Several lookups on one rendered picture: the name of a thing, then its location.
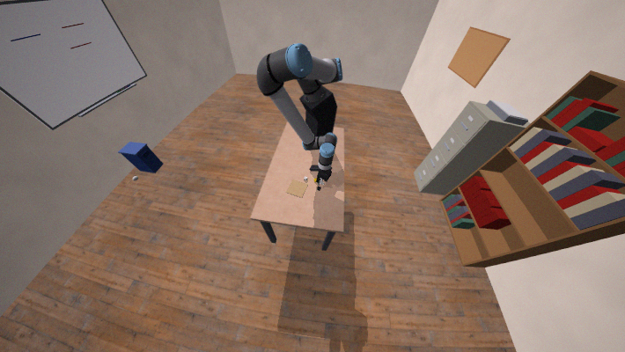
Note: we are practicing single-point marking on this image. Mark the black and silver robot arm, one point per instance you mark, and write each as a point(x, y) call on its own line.
point(296, 62)

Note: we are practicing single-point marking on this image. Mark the tan square mat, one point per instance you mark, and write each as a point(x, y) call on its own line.
point(297, 188)

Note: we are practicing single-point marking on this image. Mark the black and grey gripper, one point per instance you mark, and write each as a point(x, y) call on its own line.
point(323, 176)

